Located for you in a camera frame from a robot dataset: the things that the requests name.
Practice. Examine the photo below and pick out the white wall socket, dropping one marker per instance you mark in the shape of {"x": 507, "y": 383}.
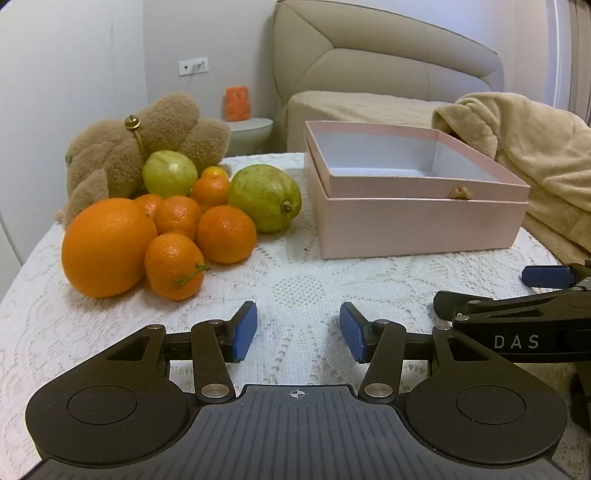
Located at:
{"x": 194, "y": 66}

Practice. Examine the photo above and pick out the white lace tablecloth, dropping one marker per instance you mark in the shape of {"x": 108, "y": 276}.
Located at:
{"x": 300, "y": 281}

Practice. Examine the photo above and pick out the pink cardboard box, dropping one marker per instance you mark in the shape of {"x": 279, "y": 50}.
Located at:
{"x": 415, "y": 187}

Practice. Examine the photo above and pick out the white side table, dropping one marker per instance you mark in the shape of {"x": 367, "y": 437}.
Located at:
{"x": 249, "y": 131}

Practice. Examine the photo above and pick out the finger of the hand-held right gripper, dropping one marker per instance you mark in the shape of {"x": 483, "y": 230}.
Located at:
{"x": 547, "y": 276}
{"x": 445, "y": 304}

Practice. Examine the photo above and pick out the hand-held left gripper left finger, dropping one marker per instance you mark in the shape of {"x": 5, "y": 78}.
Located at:
{"x": 244, "y": 333}

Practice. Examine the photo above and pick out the yellowish mandarin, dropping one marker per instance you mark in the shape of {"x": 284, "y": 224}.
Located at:
{"x": 214, "y": 171}

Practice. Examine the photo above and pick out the brown plush animal with bell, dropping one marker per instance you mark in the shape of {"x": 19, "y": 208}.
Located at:
{"x": 115, "y": 147}

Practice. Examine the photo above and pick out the beige fleece blanket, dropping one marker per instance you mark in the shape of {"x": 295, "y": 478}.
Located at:
{"x": 545, "y": 147}

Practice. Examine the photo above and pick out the pink open gift box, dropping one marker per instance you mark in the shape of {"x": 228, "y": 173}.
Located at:
{"x": 415, "y": 226}

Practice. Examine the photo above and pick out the bed with beige sheet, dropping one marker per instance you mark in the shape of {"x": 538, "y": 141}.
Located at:
{"x": 360, "y": 108}

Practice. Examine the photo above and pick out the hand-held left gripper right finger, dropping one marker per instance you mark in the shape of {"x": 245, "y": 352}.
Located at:
{"x": 354, "y": 333}

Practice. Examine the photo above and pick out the orange mandarin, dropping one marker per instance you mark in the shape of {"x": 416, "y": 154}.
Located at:
{"x": 211, "y": 191}
{"x": 226, "y": 234}
{"x": 148, "y": 203}
{"x": 177, "y": 217}

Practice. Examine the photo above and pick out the beige padded headboard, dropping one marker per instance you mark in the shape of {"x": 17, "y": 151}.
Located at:
{"x": 369, "y": 46}

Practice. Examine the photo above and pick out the large orange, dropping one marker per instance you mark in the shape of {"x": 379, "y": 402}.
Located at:
{"x": 108, "y": 247}

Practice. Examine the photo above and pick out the orange owl figure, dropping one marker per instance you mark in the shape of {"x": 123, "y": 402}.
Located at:
{"x": 238, "y": 104}

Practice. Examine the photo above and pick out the pale curtain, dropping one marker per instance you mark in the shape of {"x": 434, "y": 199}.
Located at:
{"x": 582, "y": 55}

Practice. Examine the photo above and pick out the round green guava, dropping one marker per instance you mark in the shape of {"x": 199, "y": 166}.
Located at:
{"x": 168, "y": 173}

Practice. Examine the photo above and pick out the small brown box clasp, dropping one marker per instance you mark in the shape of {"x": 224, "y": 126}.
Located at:
{"x": 461, "y": 192}

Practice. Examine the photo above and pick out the mandarin with green stem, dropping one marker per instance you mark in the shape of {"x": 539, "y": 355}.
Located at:
{"x": 173, "y": 265}

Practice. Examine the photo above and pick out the green guava with dark stem end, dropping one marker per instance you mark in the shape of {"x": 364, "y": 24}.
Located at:
{"x": 263, "y": 196}

